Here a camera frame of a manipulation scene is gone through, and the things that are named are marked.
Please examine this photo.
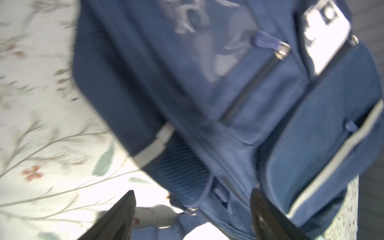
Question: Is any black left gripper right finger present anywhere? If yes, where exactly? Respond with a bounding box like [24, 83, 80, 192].
[250, 189, 309, 240]

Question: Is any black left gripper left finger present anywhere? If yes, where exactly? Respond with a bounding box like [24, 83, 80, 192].
[79, 190, 136, 240]

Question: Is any navy blue backpack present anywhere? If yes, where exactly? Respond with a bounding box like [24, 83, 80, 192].
[73, 1, 384, 240]

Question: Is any floral table mat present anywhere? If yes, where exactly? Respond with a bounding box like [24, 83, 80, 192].
[0, 0, 359, 240]

